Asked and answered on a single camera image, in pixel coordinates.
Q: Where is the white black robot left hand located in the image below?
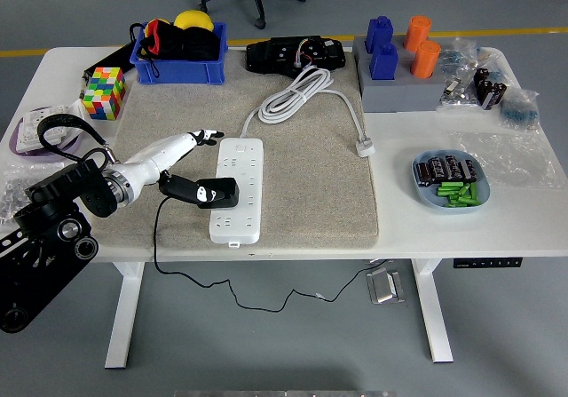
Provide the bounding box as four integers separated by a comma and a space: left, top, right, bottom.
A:
120, 129, 225, 206

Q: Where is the empty clear plastic bag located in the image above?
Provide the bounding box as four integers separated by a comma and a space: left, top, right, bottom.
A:
446, 128, 567, 190

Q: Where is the yellow ball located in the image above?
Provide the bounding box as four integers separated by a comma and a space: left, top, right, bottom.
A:
173, 9, 215, 32

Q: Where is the black power adapter with cord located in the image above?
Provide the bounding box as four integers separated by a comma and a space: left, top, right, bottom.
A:
152, 177, 394, 314

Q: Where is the light blue plate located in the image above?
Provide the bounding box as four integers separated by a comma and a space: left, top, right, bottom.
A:
411, 148, 492, 215

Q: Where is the blue plastic bin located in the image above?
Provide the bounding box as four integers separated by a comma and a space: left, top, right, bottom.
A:
129, 21, 229, 86

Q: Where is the black cloth bundle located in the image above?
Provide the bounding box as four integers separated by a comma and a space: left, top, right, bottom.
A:
175, 28, 221, 63

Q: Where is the black desk control panel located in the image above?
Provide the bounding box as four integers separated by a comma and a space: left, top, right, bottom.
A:
452, 258, 524, 269

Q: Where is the bag of blue components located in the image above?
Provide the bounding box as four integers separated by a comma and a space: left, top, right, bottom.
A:
497, 88, 541, 131

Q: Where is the white table leg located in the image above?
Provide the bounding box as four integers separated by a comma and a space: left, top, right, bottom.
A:
104, 261, 146, 369
410, 258, 454, 364

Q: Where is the metal floor socket box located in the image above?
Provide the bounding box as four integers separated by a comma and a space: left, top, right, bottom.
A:
365, 267, 406, 306

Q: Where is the clear bag of components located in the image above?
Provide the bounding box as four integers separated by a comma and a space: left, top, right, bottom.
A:
437, 36, 516, 114

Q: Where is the black pouch with red trim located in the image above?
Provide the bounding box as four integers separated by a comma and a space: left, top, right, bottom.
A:
135, 18, 178, 78

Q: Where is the black cylindrical capacitor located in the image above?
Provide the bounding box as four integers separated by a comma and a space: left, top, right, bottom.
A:
473, 67, 491, 96
477, 79, 496, 106
484, 82, 509, 112

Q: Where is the multicolour puzzle cube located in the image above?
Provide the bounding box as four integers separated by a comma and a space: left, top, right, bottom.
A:
82, 66, 128, 122

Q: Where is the black battery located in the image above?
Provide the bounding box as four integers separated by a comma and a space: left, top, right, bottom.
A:
442, 155, 462, 180
459, 159, 478, 183
414, 162, 432, 188
426, 159, 447, 181

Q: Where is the grey block holder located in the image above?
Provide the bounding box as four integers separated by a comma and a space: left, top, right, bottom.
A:
352, 36, 449, 114

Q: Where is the white power strip with cord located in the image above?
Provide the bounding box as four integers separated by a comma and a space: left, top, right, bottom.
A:
209, 66, 377, 250

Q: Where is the blue bottle-shaped block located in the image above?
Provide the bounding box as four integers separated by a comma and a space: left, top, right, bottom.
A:
364, 15, 395, 55
369, 43, 399, 82

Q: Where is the long black box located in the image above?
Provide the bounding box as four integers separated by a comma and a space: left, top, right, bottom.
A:
81, 44, 134, 99

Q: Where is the orange cylinder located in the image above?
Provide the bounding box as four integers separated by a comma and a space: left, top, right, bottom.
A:
403, 15, 432, 52
410, 40, 442, 79

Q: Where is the black open socket device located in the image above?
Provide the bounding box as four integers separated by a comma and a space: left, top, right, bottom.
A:
245, 36, 347, 77

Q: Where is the purple tray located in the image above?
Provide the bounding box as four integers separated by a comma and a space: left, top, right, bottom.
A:
8, 106, 85, 163

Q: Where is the white wall socket panel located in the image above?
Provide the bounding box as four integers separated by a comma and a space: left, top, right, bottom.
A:
20, 106, 88, 147

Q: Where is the grey-brown fabric mat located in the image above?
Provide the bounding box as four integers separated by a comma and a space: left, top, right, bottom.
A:
88, 52, 381, 251

